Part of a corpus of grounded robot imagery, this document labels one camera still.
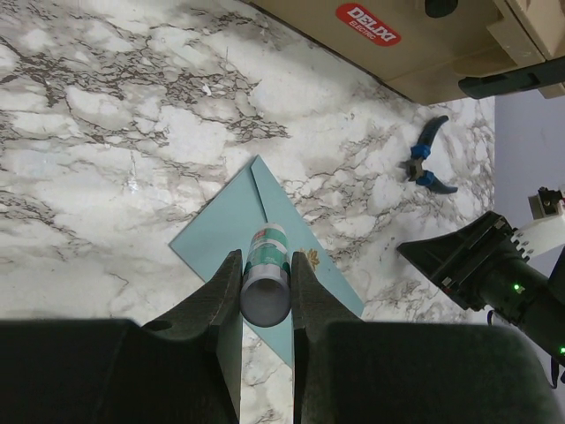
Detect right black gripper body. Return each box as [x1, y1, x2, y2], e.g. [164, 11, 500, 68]
[441, 220, 529, 311]

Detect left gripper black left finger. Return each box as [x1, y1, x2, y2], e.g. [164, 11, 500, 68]
[1, 250, 243, 423]

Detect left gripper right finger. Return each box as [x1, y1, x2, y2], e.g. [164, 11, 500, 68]
[290, 252, 564, 423]

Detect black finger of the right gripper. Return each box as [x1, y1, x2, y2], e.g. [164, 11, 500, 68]
[396, 211, 512, 283]

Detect green white glue stick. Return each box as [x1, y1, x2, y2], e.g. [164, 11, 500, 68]
[240, 223, 290, 328]

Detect teal envelope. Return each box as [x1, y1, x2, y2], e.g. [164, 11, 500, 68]
[169, 154, 365, 370]

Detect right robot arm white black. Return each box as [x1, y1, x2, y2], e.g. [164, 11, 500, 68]
[396, 211, 564, 389]

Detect blue black pliers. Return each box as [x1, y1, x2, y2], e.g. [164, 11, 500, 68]
[401, 115, 458, 195]

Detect tan plastic toolbox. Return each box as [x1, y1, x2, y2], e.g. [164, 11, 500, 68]
[251, 0, 564, 105]

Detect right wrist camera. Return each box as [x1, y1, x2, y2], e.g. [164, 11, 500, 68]
[511, 185, 564, 261]

